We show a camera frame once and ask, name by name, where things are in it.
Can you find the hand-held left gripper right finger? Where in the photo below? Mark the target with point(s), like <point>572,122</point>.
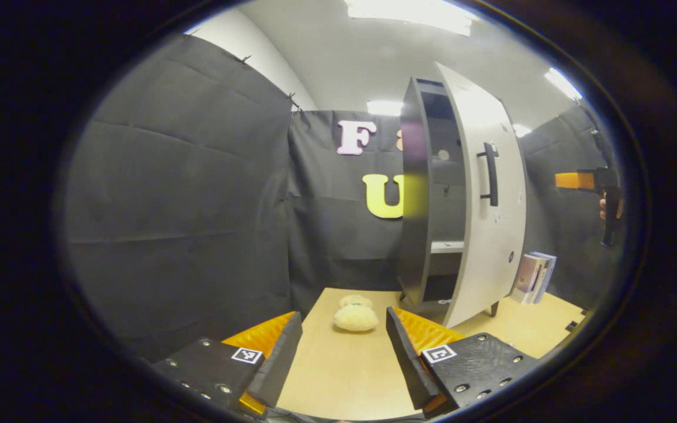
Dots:
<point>410,364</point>

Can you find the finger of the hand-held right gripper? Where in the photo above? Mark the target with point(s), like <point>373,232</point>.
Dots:
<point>566,180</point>

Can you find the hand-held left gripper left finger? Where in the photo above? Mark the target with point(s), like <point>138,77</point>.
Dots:
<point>277,364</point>

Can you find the grey cabinet door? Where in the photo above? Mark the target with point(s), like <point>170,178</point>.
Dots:
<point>491,235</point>

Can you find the yellow plush toy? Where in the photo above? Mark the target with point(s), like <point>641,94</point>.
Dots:
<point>355,317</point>

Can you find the blue-grey spine book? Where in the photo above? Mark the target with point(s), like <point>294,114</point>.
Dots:
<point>549,270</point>

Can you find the white spine book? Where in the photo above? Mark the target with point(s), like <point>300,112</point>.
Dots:
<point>540,279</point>

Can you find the small black block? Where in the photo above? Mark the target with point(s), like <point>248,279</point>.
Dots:
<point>571,325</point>

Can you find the black backdrop cloth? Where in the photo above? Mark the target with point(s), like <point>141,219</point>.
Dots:
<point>197,205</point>

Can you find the large ceiling light panel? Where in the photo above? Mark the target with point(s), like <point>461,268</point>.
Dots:
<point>409,13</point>

